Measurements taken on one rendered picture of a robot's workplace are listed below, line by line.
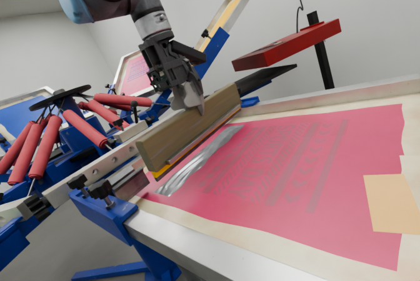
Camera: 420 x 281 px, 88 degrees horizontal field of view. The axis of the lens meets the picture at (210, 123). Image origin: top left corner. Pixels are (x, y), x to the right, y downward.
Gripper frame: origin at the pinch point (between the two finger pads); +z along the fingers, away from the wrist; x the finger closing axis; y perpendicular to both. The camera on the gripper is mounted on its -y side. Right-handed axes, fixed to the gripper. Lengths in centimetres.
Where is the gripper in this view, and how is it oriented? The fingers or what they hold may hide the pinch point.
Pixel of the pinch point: (197, 110)
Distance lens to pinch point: 58.1
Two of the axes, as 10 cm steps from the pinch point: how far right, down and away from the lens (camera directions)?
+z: 3.8, 8.8, 2.8
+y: -5.9, 4.6, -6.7
